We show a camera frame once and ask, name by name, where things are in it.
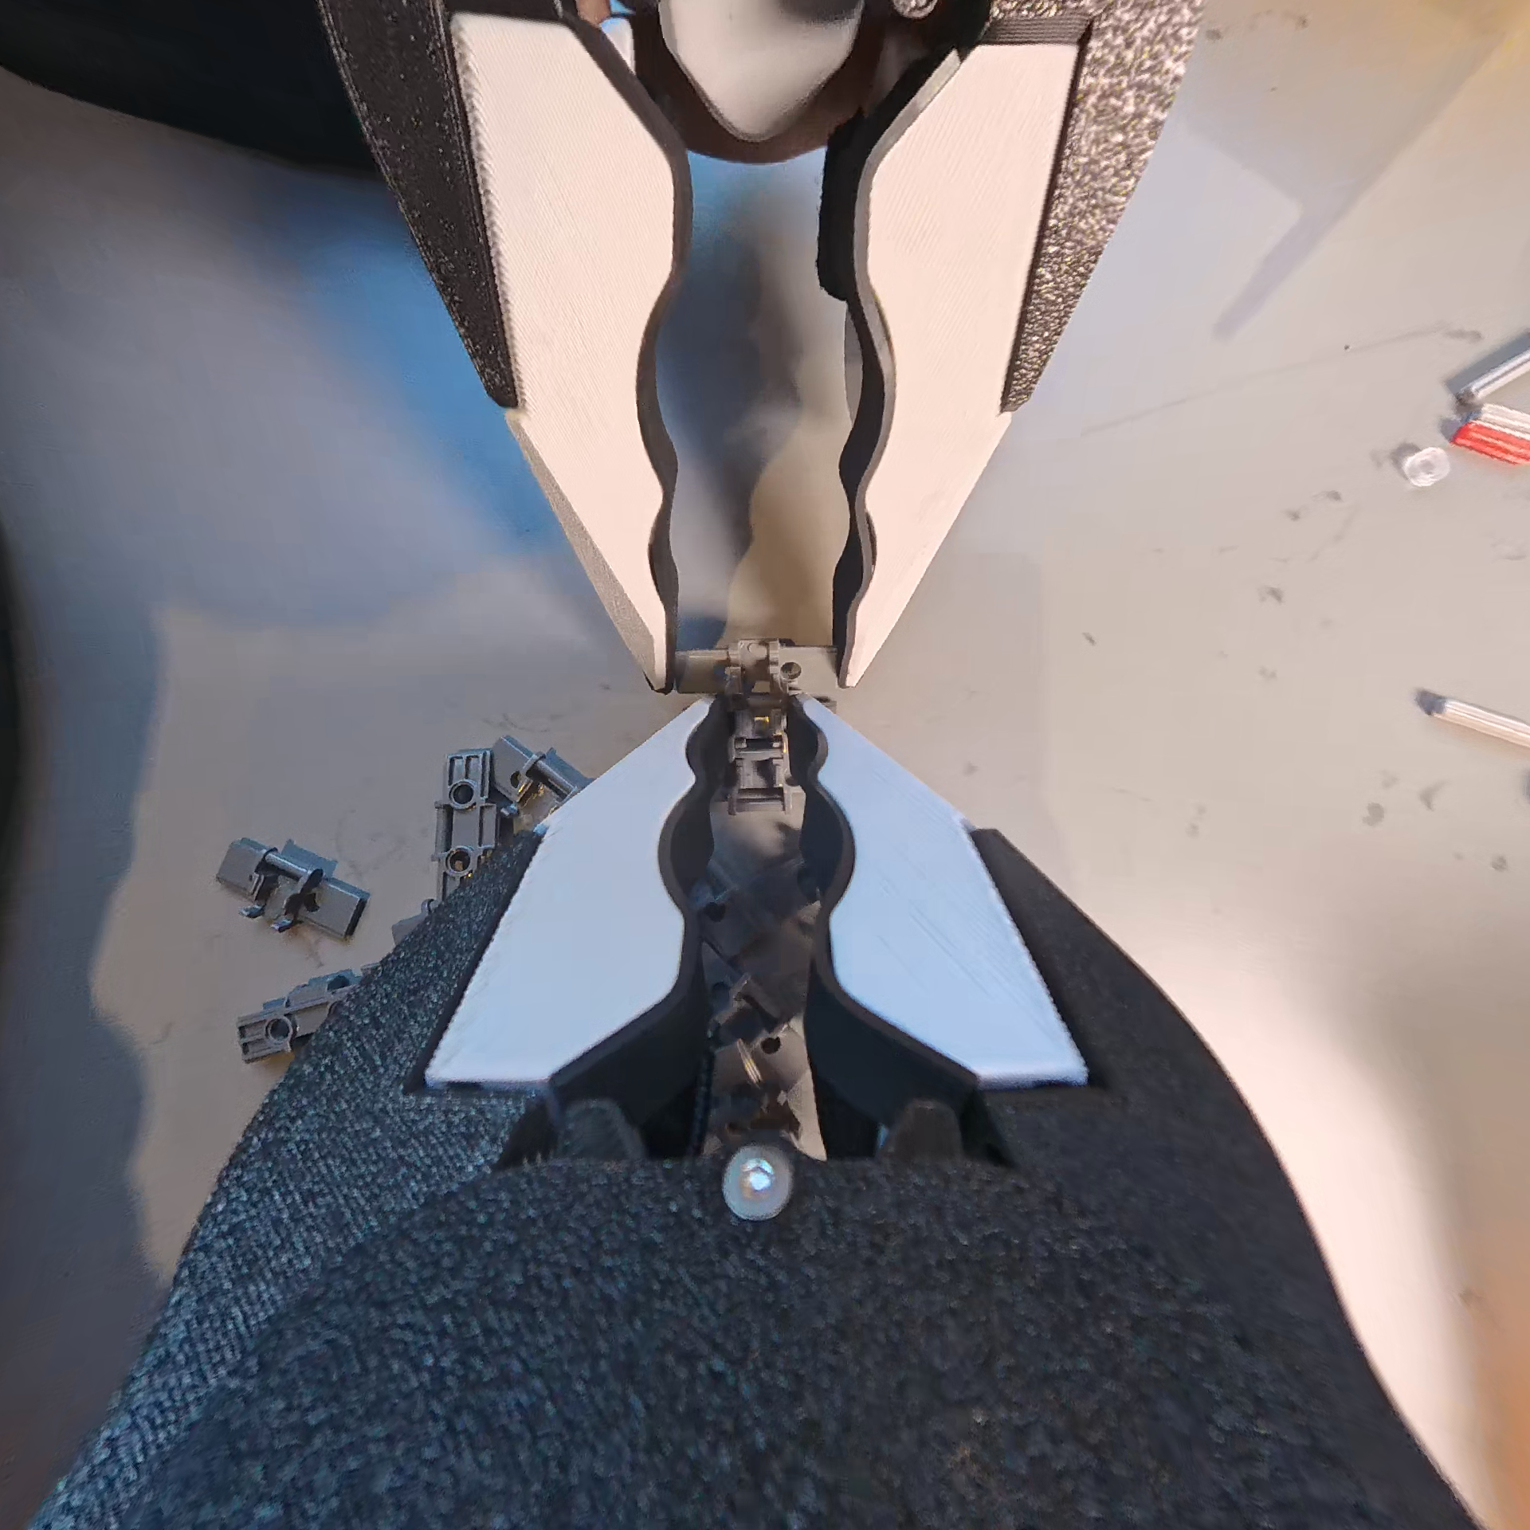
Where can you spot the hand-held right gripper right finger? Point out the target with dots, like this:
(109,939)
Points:
(932,957)

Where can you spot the small grey track link cluster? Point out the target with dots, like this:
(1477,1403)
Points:
(293,884)

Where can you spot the scatter of black red pins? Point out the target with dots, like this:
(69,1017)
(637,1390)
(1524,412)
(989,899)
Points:
(1493,425)

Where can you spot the black armrest pad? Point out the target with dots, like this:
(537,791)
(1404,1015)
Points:
(178,72)

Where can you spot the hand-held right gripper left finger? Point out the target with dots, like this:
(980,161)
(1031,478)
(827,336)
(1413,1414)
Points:
(574,957)

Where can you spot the grey desk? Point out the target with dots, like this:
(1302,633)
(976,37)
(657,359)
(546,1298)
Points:
(1195,718)

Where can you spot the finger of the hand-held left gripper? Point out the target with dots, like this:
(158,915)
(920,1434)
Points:
(967,239)
(561,239)

